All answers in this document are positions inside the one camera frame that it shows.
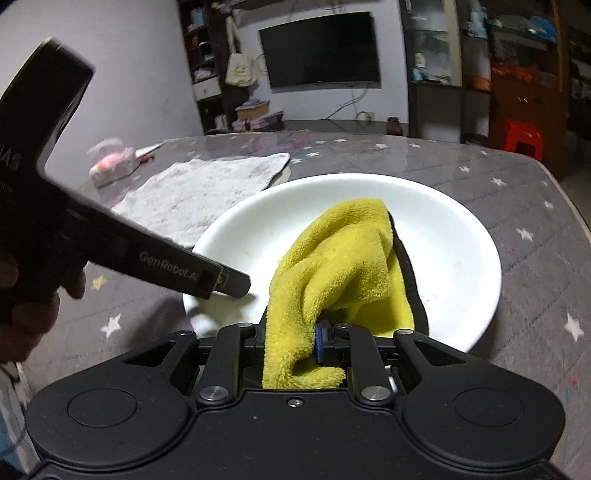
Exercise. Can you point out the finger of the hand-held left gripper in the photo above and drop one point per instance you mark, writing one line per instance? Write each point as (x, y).
(233, 282)

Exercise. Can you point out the black television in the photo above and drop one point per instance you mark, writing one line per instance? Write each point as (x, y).
(318, 50)

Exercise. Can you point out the stack of boxes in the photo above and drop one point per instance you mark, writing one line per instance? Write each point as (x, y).
(251, 113)

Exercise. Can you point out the dark bookshelf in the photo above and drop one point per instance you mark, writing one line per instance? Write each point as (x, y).
(205, 87)

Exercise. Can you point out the person's left hand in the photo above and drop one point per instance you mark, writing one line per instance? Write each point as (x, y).
(74, 281)

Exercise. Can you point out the brown wooden cabinet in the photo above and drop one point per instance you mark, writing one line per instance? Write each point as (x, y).
(526, 99)

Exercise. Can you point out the glass display cabinet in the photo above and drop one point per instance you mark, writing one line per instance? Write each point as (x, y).
(438, 110)

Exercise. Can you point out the red plastic stool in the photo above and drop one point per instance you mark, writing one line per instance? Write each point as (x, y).
(521, 131)

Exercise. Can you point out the grey star-print tablecloth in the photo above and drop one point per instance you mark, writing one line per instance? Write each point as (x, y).
(517, 207)

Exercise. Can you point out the cream tote bag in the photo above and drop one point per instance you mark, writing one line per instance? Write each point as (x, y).
(240, 69)

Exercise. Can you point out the white paper sheet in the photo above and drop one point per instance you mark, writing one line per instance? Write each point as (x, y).
(150, 148)

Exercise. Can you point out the white bowl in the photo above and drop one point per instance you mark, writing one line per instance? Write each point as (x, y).
(438, 258)

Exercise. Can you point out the yellow cleaning cloth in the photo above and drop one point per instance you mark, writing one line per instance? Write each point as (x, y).
(341, 258)

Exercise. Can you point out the brown shoe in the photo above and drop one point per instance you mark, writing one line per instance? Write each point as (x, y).
(395, 125)

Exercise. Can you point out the white wall socket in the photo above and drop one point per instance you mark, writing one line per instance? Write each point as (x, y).
(366, 116)

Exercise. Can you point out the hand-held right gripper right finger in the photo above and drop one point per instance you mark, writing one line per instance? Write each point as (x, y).
(319, 344)

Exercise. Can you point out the white patterned towel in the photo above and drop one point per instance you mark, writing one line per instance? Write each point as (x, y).
(194, 194)

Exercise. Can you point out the pink white tissue pack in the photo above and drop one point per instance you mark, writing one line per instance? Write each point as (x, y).
(111, 164)

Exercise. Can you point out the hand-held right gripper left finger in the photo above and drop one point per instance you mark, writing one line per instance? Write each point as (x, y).
(231, 350)

